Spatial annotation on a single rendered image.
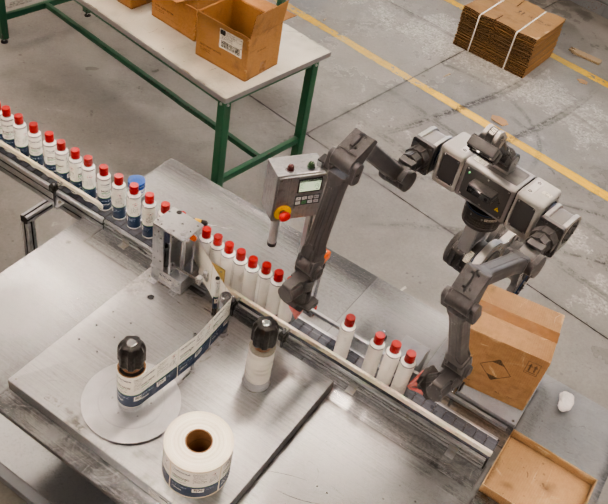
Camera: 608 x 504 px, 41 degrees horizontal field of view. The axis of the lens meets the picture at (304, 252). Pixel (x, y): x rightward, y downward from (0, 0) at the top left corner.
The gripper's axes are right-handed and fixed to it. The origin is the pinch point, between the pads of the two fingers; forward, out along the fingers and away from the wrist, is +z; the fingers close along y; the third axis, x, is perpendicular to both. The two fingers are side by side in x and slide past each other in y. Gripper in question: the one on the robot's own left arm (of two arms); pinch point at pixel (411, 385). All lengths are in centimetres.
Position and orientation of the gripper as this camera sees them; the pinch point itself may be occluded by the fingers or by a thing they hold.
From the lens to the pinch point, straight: 271.3
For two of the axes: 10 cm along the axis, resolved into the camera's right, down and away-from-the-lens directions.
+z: -6.3, 2.4, 7.4
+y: -5.5, 5.4, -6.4
